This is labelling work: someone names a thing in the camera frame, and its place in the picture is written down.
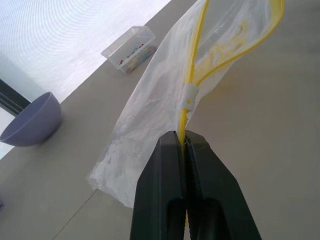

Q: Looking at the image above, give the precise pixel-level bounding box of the black metal frame bar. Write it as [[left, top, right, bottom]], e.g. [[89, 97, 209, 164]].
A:
[[0, 78, 33, 117]]

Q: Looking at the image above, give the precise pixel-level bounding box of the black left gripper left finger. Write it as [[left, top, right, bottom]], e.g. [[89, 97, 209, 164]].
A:
[[129, 130, 188, 240]]

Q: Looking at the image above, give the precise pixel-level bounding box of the clear yellow-zip plastic bag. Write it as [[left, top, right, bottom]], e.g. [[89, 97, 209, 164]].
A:
[[86, 0, 286, 240]]

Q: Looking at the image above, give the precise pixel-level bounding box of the clear plastic box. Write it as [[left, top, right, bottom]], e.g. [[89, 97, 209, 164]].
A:
[[100, 25, 158, 75]]

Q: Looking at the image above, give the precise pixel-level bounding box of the purple bowl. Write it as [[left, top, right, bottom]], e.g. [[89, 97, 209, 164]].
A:
[[0, 91, 63, 148]]

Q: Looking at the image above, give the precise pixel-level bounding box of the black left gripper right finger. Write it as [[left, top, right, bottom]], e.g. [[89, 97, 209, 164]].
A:
[[184, 129, 263, 240]]

